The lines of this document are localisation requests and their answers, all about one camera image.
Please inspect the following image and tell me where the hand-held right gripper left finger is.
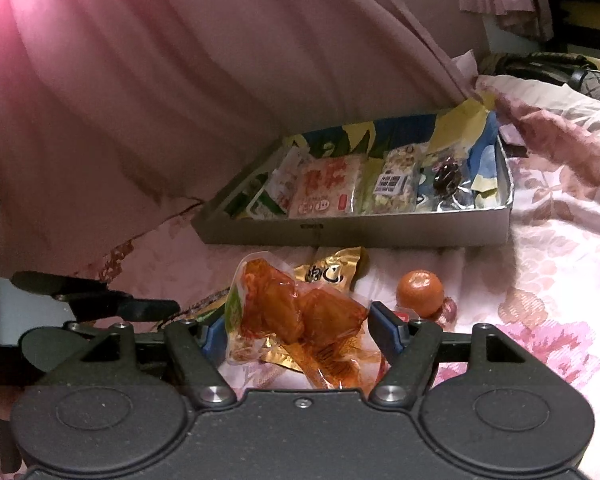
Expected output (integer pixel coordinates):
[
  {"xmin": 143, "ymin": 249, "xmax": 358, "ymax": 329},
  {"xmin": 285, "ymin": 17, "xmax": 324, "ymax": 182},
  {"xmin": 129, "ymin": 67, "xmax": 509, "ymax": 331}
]
[{"xmin": 30, "ymin": 312, "xmax": 238, "ymax": 409}]

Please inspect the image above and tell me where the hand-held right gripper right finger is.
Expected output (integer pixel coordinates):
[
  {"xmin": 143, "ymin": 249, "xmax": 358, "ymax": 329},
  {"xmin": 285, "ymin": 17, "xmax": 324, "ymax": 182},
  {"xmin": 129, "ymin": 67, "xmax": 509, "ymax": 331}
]
[{"xmin": 369, "ymin": 301, "xmax": 561, "ymax": 409}]

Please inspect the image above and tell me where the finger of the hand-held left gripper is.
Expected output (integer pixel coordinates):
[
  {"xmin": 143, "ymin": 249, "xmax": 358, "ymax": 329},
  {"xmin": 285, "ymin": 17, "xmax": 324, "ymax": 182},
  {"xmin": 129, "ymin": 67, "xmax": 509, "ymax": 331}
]
[
  {"xmin": 21, "ymin": 324, "xmax": 112, "ymax": 362},
  {"xmin": 12, "ymin": 271, "xmax": 181, "ymax": 323}
]

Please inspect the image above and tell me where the orange chicken snack packet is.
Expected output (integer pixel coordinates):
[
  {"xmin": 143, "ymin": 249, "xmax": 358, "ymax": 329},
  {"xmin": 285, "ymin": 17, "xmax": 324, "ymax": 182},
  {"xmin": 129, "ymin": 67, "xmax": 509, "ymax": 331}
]
[{"xmin": 225, "ymin": 255, "xmax": 386, "ymax": 391}]

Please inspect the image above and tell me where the gold foil snack packet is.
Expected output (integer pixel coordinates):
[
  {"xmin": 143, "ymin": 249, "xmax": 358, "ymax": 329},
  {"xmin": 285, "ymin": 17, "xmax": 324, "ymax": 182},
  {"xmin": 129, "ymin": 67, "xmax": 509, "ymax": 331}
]
[{"xmin": 260, "ymin": 246, "xmax": 371, "ymax": 376}]

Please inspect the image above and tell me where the cartoon print cardboard box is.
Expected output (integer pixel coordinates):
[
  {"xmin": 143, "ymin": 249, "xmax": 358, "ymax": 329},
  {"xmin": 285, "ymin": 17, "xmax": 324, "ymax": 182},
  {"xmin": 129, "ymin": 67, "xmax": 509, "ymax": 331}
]
[{"xmin": 190, "ymin": 97, "xmax": 515, "ymax": 248}]

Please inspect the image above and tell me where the green yellow snack packet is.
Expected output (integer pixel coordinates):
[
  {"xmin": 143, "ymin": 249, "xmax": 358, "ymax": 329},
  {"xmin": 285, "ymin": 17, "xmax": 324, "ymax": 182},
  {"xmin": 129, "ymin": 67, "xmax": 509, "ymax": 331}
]
[{"xmin": 355, "ymin": 157, "xmax": 381, "ymax": 213}]

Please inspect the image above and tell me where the white barcode snack packet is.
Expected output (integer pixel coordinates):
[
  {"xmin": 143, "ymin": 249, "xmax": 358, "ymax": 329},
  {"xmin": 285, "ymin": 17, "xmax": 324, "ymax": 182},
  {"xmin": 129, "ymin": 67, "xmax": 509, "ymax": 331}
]
[{"xmin": 225, "ymin": 152, "xmax": 311, "ymax": 221}]

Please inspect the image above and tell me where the mixed nut snack packet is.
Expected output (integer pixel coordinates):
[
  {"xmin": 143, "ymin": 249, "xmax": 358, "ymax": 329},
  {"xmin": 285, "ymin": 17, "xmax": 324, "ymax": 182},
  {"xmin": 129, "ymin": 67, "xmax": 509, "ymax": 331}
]
[{"xmin": 370, "ymin": 145, "xmax": 426, "ymax": 213}]

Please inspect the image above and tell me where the red print clear snack packet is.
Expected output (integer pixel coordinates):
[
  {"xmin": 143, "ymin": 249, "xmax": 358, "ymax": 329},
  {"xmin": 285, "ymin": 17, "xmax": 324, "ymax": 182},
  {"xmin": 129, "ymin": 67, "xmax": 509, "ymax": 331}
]
[{"xmin": 287, "ymin": 155, "xmax": 363, "ymax": 218}]

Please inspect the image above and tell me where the dark dried fruit packet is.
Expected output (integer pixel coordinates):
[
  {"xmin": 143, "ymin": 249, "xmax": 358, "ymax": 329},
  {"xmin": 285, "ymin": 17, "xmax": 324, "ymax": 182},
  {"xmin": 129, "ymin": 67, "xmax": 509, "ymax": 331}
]
[{"xmin": 420, "ymin": 152, "xmax": 473, "ymax": 211}]

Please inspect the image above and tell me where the dark patterned snack packet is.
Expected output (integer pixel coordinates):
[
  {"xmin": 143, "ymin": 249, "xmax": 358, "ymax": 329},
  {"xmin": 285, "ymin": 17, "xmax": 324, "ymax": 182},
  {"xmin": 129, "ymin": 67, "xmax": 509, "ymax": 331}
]
[{"xmin": 172, "ymin": 287, "xmax": 231, "ymax": 326}]

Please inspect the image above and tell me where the round orange packaged snack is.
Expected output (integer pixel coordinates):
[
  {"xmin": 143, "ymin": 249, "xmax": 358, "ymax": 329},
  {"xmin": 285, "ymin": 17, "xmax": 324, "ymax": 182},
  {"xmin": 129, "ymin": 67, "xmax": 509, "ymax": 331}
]
[{"xmin": 396, "ymin": 270, "xmax": 456, "ymax": 320}]

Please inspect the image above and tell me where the pink floral bed sheet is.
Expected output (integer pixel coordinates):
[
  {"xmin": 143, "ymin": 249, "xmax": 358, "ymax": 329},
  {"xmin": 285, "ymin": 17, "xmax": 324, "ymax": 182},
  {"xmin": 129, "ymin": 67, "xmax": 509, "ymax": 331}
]
[{"xmin": 0, "ymin": 75, "xmax": 600, "ymax": 480}]

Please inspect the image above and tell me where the pink curtain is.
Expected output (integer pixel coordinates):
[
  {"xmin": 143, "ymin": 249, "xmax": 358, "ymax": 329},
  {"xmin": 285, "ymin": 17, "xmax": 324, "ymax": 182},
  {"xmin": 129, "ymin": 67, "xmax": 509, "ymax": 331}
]
[{"xmin": 0, "ymin": 0, "xmax": 481, "ymax": 281}]

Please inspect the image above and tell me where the dark woven bag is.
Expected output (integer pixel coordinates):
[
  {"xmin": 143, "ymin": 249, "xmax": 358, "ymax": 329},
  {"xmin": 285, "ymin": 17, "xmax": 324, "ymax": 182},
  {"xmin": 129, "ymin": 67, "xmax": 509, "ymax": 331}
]
[{"xmin": 480, "ymin": 52, "xmax": 600, "ymax": 111}]

